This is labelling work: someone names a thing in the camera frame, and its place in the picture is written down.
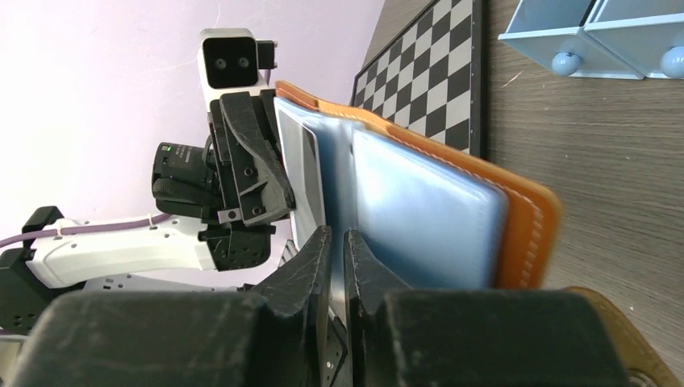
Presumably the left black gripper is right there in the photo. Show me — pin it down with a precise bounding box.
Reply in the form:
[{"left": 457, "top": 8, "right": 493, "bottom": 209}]
[{"left": 152, "top": 90, "right": 295, "bottom": 271}]

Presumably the grey card in holder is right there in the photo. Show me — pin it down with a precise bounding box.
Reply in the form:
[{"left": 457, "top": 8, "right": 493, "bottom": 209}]
[{"left": 277, "top": 110, "right": 326, "bottom": 248}]

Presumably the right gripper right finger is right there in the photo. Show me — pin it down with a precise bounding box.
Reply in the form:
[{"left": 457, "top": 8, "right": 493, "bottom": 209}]
[{"left": 343, "top": 230, "right": 408, "bottom": 386}]

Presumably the light blue left bin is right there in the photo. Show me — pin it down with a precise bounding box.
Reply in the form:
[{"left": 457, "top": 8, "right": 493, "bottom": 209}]
[{"left": 498, "top": 0, "right": 644, "bottom": 80}]

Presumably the light blue bin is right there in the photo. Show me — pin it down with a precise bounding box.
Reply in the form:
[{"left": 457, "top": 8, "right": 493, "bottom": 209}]
[
  {"left": 498, "top": 0, "right": 644, "bottom": 80},
  {"left": 584, "top": 0, "right": 683, "bottom": 79}
]

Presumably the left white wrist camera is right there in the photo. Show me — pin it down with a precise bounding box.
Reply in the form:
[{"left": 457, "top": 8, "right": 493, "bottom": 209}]
[{"left": 197, "top": 28, "right": 277, "bottom": 108}]

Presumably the light blue middle bin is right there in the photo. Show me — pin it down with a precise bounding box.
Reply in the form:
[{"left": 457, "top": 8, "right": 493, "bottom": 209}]
[{"left": 584, "top": 0, "right": 683, "bottom": 79}]

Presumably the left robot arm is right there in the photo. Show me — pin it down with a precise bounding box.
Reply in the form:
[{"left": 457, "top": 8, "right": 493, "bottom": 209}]
[{"left": 1, "top": 89, "right": 294, "bottom": 335}]

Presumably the black white chessboard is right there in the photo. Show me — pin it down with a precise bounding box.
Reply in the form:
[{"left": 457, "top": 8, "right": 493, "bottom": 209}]
[{"left": 350, "top": 0, "right": 488, "bottom": 157}]

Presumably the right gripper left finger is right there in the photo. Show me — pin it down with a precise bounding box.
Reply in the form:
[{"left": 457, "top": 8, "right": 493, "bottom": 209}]
[{"left": 251, "top": 226, "right": 332, "bottom": 386}]

